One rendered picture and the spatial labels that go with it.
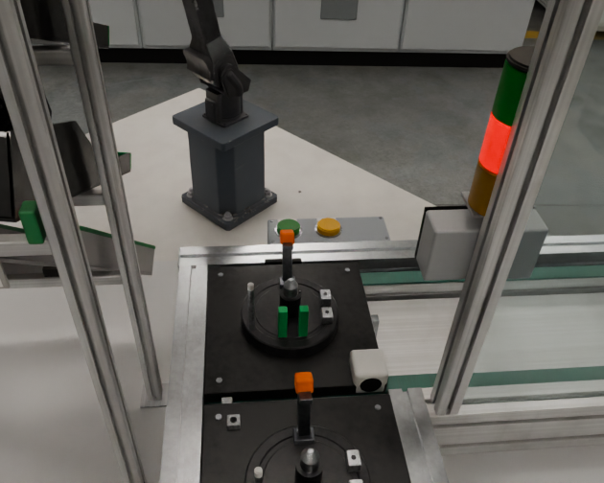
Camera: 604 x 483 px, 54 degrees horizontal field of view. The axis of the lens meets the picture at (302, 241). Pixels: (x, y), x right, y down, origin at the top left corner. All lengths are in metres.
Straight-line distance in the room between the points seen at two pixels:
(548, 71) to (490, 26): 3.59
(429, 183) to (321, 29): 1.39
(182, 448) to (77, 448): 0.19
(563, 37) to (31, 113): 0.38
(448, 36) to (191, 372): 3.44
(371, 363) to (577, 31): 0.48
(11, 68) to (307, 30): 3.50
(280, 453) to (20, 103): 0.47
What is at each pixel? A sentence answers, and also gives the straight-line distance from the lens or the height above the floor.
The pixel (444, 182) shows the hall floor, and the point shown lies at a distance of 2.96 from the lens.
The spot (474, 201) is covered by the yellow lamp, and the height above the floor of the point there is 1.27.
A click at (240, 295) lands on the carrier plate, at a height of 0.97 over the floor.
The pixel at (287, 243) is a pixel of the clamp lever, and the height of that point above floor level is 1.06.
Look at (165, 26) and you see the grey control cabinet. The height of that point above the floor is 0.25.
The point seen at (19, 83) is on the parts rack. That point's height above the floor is 1.44.
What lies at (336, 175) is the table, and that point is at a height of 0.86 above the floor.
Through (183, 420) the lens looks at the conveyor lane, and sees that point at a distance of 0.80.
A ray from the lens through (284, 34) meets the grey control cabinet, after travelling 3.88.
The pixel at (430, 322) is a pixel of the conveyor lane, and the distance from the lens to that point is 0.97.
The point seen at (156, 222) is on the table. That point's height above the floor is 0.86.
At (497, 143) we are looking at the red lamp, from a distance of 0.57.
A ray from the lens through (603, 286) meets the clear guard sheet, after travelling 0.73.
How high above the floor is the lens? 1.62
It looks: 40 degrees down
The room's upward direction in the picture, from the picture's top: 3 degrees clockwise
